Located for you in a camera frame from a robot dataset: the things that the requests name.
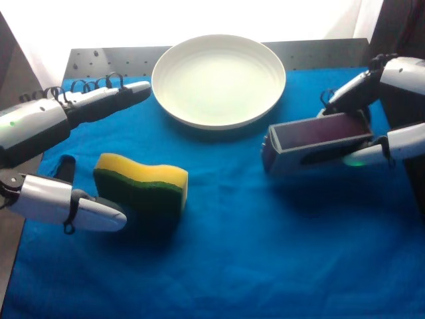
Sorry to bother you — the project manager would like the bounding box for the yellow and green sponge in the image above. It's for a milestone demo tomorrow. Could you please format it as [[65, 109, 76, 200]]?
[[92, 152, 189, 217]]

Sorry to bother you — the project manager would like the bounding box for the blue fabric bag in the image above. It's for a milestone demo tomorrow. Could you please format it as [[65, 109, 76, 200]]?
[[0, 68, 425, 319]]

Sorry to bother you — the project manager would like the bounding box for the purple small box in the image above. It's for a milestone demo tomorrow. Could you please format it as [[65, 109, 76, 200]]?
[[261, 112, 375, 175]]

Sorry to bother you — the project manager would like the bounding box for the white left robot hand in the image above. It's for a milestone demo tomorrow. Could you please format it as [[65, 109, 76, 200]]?
[[0, 72, 152, 235]]

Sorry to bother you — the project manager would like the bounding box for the white backdrop cloth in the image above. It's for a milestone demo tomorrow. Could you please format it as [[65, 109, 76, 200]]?
[[0, 0, 386, 54]]

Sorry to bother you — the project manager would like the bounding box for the cream round plate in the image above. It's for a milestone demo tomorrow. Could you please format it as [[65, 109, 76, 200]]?
[[151, 35, 287, 131]]

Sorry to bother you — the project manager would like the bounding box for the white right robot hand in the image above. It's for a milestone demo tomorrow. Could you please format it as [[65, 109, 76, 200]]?
[[320, 53, 425, 169]]

